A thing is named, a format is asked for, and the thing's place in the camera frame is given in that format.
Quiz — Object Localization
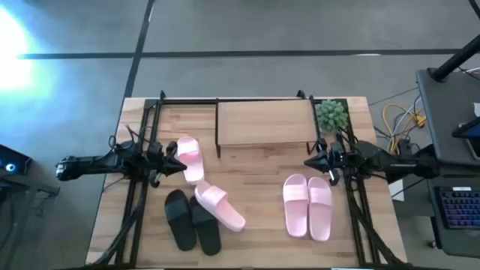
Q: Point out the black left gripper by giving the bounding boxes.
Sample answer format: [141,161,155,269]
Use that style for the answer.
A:
[146,140,188,188]

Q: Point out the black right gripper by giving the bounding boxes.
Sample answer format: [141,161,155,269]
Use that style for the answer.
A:
[303,139,348,187]

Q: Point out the pink rubber slide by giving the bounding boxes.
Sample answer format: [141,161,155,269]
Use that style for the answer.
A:
[307,176,334,242]
[175,136,206,186]
[282,173,310,239]
[193,180,247,233]

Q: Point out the black rubber slide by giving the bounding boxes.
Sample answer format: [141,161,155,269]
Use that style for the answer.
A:
[163,189,197,252]
[188,195,222,257]

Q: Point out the wooden shelf with black legs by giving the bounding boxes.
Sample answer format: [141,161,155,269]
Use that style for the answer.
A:
[214,97,322,158]

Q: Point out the green artificial plant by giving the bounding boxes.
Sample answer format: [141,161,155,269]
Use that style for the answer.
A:
[314,99,349,135]

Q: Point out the white paper sheet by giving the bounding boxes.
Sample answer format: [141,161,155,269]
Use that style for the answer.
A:
[389,178,405,203]

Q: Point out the grey workstation desk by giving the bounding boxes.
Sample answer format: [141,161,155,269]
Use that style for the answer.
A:
[415,67,480,260]

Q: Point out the backlit computer keyboard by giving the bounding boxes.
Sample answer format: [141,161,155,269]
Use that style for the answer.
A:
[436,186,480,230]

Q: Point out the black tablet screen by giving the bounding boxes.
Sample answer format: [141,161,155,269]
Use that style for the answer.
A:
[451,118,480,161]

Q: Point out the black device with blue light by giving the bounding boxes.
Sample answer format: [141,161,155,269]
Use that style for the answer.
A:
[0,144,33,177]

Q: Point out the black pole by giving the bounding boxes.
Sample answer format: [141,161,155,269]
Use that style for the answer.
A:
[429,33,480,83]

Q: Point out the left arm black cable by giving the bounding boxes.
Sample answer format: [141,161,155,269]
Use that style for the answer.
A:
[107,124,151,151]

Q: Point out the yellow cable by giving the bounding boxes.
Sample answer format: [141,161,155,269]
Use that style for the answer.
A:
[382,103,427,153]

